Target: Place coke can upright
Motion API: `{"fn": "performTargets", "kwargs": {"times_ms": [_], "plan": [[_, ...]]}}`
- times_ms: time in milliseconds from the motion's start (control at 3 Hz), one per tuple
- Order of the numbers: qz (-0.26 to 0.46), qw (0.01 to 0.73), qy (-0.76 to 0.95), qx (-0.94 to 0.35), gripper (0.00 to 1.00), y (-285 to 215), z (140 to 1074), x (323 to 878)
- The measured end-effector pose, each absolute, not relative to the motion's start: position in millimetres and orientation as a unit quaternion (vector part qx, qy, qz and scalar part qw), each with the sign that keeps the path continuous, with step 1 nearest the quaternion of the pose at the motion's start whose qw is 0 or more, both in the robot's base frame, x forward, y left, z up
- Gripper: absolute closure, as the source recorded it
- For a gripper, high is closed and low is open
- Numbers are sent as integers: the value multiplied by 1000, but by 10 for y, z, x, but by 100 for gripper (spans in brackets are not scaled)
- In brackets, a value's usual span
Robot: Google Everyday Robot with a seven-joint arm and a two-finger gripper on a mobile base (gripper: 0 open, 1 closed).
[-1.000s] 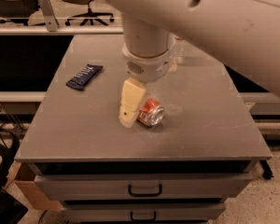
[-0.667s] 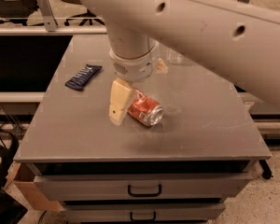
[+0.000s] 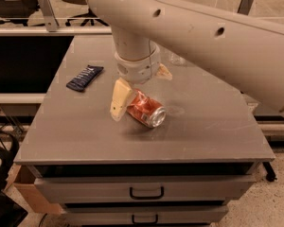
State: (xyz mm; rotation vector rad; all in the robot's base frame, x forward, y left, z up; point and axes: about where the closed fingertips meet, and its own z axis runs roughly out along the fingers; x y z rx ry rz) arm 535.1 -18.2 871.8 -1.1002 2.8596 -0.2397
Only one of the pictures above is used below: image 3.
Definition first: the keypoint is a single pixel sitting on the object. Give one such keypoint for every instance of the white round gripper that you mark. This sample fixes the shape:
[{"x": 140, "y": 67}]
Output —
[{"x": 136, "y": 70}]

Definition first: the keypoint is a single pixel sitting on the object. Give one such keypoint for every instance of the dented red coke can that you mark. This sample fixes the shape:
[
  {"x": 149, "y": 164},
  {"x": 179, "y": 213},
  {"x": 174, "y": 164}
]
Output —
[{"x": 146, "y": 110}]

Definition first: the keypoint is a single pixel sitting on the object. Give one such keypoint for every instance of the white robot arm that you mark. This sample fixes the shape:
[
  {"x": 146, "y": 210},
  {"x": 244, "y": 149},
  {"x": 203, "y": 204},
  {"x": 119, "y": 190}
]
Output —
[{"x": 245, "y": 52}]

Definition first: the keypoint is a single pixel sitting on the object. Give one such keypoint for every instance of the clear plastic water bottle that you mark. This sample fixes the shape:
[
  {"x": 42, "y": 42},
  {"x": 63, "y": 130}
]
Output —
[{"x": 176, "y": 59}]

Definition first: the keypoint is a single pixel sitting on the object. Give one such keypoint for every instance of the dark blue snack bag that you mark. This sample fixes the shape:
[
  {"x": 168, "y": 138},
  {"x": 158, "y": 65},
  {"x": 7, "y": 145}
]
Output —
[{"x": 84, "y": 78}]

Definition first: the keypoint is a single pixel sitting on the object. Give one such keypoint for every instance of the grey drawer cabinet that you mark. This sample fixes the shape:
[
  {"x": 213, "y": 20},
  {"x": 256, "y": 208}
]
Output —
[{"x": 209, "y": 129}]

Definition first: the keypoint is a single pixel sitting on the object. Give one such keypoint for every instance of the brown swivel office chair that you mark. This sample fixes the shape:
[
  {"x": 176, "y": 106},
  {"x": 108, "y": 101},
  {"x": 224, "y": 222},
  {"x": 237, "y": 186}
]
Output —
[{"x": 88, "y": 17}]

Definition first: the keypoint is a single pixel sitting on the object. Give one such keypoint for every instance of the upper grey drawer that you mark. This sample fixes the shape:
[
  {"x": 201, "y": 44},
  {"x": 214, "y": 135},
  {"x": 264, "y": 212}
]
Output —
[{"x": 116, "y": 189}]

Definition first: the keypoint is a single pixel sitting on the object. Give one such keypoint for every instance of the grey drawer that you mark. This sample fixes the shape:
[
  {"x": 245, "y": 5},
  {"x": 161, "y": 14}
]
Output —
[
  {"x": 167, "y": 215},
  {"x": 116, "y": 189}
]

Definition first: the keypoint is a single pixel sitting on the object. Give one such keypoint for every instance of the lower grey drawer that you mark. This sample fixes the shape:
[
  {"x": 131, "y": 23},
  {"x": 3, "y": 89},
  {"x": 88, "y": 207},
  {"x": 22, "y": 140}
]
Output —
[{"x": 167, "y": 215}]

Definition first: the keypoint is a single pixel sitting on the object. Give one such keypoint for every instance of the wooden box beside cabinet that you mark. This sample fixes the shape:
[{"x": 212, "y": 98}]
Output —
[{"x": 23, "y": 180}]

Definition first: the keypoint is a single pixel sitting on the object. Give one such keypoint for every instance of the black cabinet caster wheel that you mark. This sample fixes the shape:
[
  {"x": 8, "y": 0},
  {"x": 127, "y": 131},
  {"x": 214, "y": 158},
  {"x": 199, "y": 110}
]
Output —
[{"x": 270, "y": 176}]

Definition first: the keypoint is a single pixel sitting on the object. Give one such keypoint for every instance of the black chair lower left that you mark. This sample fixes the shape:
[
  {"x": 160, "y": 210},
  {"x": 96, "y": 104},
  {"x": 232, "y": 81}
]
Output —
[{"x": 11, "y": 213}]

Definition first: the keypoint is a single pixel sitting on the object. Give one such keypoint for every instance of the left metal rail bracket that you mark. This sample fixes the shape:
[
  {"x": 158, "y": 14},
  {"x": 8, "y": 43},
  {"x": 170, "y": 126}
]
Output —
[{"x": 50, "y": 21}]

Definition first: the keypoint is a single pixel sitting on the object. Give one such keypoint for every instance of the metal rail bracket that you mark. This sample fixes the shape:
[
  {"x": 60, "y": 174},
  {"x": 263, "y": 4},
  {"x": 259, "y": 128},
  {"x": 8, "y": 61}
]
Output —
[
  {"x": 245, "y": 6},
  {"x": 50, "y": 21}
]

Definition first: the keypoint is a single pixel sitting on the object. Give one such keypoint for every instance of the black upper drawer handle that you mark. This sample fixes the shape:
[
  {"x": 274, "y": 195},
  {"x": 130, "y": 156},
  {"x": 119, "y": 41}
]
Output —
[{"x": 147, "y": 195}]

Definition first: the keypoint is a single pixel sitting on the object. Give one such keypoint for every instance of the black drawer handle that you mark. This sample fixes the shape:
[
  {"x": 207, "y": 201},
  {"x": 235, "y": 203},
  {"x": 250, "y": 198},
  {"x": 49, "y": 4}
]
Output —
[
  {"x": 148, "y": 220},
  {"x": 147, "y": 195}
]

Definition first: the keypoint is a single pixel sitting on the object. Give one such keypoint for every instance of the right metal rail bracket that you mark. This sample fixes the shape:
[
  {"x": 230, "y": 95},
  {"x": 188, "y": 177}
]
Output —
[{"x": 245, "y": 6}]

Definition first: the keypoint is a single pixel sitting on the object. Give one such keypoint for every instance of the black lower drawer handle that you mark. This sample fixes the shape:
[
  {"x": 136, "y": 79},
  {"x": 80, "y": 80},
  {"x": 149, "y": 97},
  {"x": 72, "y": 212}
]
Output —
[{"x": 148, "y": 220}]

